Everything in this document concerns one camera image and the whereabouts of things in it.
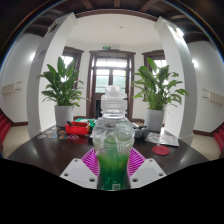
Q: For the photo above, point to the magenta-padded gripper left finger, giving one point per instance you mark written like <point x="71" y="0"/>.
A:
<point x="75" y="170"/>

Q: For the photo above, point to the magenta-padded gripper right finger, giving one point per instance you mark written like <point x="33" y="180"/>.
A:
<point x="150" y="170"/>

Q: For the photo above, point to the clear bottle with green drink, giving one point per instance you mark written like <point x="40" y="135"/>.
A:
<point x="113" y="133"/>

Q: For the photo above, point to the printed paper leaflet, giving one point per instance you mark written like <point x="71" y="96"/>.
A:
<point x="165" y="139"/>

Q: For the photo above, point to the grey-headed microphone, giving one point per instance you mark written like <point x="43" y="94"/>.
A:
<point x="137" y="132"/>
<point x="145" y="132"/>

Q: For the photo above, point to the red box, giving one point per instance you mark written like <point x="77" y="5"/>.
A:
<point x="77" y="128"/>

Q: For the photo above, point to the green box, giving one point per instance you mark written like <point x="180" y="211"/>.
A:
<point x="85" y="120"/>

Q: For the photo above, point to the leafy plant in white pot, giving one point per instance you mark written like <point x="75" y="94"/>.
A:
<point x="61" y="90"/>
<point x="156" y="86"/>

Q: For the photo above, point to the brown wooden glazed door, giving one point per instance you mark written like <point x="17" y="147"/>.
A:
<point x="111" y="76"/>

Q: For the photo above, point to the brown-framed window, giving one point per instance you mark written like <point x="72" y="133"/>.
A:
<point x="156" y="55"/>
<point x="77" y="55"/>

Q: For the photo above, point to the green exit sign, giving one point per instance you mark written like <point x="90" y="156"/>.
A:
<point x="107" y="48"/>

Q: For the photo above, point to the white wall radiator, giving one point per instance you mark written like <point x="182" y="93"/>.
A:
<point x="10" y="88"/>
<point x="214" y="97"/>

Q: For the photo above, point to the bright wall lamp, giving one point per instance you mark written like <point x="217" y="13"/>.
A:
<point x="180" y="32"/>

